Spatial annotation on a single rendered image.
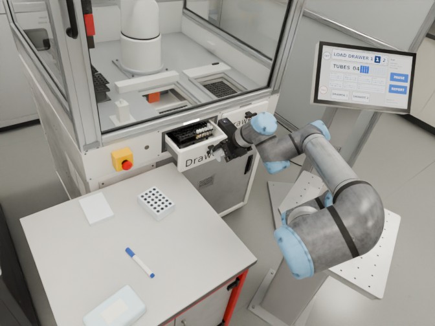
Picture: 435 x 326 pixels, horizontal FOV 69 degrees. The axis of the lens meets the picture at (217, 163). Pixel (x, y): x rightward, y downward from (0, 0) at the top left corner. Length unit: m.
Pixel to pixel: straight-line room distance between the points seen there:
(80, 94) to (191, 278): 0.69
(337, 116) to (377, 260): 0.87
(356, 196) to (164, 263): 0.66
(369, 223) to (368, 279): 0.61
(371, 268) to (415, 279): 1.19
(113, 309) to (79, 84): 0.67
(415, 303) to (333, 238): 1.74
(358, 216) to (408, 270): 1.83
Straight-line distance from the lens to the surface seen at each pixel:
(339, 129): 1.97
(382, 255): 1.38
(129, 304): 1.01
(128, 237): 1.17
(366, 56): 1.84
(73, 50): 1.03
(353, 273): 1.27
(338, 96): 1.73
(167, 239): 1.16
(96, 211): 1.24
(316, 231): 0.68
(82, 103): 1.11
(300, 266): 0.69
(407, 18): 2.53
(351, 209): 0.69
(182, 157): 1.25
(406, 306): 2.33
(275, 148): 1.00
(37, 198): 2.44
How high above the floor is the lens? 1.72
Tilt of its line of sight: 41 degrees down
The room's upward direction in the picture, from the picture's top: 10 degrees clockwise
